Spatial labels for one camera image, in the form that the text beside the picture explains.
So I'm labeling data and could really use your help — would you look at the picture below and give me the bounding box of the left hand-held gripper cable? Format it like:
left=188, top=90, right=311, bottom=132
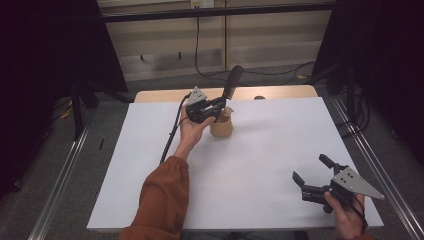
left=159, top=93, right=192, bottom=165

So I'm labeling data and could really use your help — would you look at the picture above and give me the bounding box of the white table cover board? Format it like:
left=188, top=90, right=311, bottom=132
left=85, top=97, right=385, bottom=232

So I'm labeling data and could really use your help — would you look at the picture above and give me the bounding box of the person's right hand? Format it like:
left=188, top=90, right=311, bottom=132
left=323, top=191, right=366, bottom=240

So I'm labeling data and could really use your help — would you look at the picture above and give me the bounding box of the metal floor rail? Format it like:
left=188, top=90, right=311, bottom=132
left=332, top=97, right=424, bottom=240
left=27, top=124, right=92, bottom=240

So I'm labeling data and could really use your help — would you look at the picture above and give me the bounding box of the black curtain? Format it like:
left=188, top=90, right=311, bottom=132
left=312, top=0, right=424, bottom=165
left=0, top=0, right=130, bottom=201

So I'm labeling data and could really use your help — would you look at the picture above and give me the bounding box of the small beige figurine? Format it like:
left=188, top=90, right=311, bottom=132
left=218, top=105, right=235, bottom=124

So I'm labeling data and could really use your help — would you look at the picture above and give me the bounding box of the right hand-held gripper cable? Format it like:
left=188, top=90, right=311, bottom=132
left=333, top=189, right=370, bottom=232

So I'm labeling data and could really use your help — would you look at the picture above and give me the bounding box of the light wooden table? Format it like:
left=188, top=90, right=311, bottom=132
left=133, top=84, right=319, bottom=104

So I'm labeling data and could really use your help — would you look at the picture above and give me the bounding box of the brown cup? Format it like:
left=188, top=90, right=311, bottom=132
left=209, top=114, right=234, bottom=138

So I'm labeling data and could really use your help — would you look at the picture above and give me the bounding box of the black horizontal bar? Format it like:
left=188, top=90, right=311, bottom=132
left=99, top=2, right=336, bottom=24

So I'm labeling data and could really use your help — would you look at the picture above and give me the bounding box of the person's left hand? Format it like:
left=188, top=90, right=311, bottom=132
left=179, top=105, right=217, bottom=153

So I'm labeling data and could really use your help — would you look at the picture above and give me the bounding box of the black metal stand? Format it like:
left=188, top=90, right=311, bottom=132
left=71, top=78, right=101, bottom=141

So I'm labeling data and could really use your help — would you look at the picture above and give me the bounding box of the bundle of black floor cables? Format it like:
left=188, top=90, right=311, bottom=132
left=335, top=85, right=372, bottom=140

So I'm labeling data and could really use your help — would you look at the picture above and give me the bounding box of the black wall cable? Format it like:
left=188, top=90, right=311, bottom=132
left=194, top=15, right=316, bottom=87

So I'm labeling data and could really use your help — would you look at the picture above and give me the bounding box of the white wall socket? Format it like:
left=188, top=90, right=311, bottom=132
left=190, top=0, right=215, bottom=10

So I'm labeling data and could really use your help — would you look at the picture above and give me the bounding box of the hand-held gripper cable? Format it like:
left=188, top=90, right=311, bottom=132
left=159, top=93, right=192, bottom=165
left=333, top=189, right=370, bottom=232

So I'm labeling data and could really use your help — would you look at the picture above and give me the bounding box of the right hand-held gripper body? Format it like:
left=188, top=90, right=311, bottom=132
left=301, top=163, right=385, bottom=214

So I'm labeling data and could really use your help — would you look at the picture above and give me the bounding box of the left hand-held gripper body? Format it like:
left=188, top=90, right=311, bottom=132
left=185, top=85, right=223, bottom=125

